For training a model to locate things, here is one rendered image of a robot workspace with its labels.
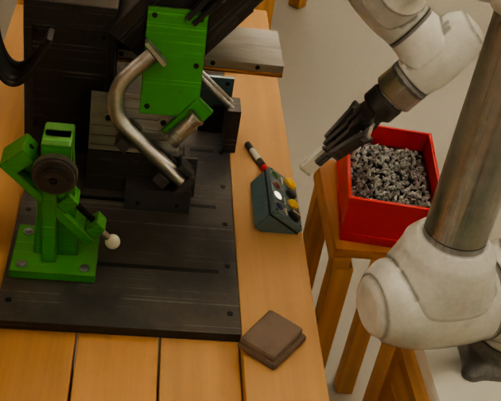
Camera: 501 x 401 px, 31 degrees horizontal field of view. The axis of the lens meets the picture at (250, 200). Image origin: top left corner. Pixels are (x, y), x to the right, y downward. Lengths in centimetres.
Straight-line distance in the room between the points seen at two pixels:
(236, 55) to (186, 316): 59
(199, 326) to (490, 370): 51
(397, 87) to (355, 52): 280
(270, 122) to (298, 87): 201
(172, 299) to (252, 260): 19
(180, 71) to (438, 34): 49
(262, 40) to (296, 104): 204
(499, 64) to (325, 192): 93
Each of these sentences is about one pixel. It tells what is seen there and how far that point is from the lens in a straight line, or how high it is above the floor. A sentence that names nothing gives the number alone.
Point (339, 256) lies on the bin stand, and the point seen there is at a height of 78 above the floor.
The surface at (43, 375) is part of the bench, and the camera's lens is 150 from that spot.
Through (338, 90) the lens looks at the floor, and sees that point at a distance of 417.
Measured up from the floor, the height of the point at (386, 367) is 71.
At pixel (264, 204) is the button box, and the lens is 179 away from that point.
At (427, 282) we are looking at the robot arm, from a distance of 140.
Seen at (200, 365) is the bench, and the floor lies 88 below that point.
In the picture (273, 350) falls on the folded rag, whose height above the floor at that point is 93.
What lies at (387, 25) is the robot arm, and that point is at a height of 132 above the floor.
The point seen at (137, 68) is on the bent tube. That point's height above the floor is 117.
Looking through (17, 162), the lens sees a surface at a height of 112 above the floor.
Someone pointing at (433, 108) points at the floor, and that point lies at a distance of 422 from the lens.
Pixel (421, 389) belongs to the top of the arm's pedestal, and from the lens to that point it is 164.
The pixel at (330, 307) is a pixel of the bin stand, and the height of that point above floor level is 62.
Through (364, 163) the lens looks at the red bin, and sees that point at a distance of 210.
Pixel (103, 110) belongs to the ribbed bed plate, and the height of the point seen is 106.
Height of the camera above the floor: 201
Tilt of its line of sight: 37 degrees down
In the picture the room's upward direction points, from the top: 10 degrees clockwise
